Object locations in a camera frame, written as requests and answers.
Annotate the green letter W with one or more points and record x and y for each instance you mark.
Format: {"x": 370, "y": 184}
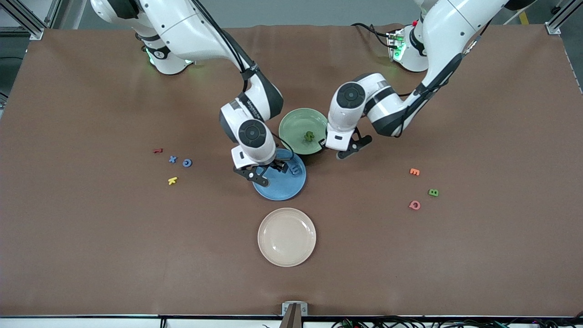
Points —
{"x": 311, "y": 135}

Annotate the blue letter c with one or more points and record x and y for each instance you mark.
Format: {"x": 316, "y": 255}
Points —
{"x": 184, "y": 163}

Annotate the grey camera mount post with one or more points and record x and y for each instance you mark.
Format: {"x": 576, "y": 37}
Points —
{"x": 291, "y": 321}

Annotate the green plate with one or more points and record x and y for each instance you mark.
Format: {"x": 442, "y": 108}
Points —
{"x": 294, "y": 127}

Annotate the pink letter Q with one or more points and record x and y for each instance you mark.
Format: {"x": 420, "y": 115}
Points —
{"x": 411, "y": 205}

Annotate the green letter B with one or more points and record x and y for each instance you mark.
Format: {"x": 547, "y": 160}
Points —
{"x": 433, "y": 192}

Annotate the beige plate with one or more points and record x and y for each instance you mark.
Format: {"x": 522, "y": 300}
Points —
{"x": 287, "y": 237}

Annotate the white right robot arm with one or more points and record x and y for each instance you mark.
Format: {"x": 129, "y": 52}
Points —
{"x": 182, "y": 27}

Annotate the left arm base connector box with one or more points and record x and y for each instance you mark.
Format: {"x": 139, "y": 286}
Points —
{"x": 395, "y": 45}

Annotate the aluminium frame profile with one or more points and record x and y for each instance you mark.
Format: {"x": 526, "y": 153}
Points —
{"x": 35, "y": 34}
{"x": 552, "y": 28}

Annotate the metal bracket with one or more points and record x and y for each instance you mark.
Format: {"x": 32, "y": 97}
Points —
{"x": 286, "y": 310}

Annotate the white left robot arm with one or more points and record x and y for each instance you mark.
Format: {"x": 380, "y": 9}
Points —
{"x": 455, "y": 27}

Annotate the blue plate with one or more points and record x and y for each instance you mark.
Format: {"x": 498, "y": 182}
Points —
{"x": 284, "y": 189}

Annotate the brown table cover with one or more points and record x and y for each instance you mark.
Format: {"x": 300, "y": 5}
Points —
{"x": 136, "y": 250}

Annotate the blue letter m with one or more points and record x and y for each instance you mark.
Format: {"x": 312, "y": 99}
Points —
{"x": 296, "y": 171}

